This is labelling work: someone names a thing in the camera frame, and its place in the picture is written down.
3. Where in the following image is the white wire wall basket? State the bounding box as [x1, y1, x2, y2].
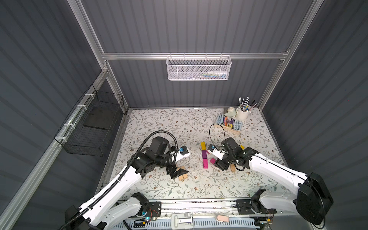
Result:
[166, 55, 232, 81]

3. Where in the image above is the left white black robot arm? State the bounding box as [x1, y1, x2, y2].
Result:
[60, 131, 190, 230]

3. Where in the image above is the pink eraser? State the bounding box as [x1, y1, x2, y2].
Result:
[216, 215, 230, 223]

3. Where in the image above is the purple block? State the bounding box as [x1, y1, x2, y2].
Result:
[201, 150, 207, 159]

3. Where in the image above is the black wire side basket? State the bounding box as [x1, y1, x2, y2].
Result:
[54, 87, 125, 157]

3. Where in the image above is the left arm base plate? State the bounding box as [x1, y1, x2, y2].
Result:
[129, 201, 162, 218]

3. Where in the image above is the white pen cup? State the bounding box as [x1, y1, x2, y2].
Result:
[235, 107, 250, 122]

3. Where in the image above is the white tape roll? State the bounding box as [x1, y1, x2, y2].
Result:
[224, 107, 237, 117]

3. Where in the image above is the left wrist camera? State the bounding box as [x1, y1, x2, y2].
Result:
[173, 146, 190, 163]

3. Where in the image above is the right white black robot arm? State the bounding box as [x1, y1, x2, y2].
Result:
[208, 138, 334, 228]

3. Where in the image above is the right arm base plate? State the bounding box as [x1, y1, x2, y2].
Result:
[232, 199, 277, 215]

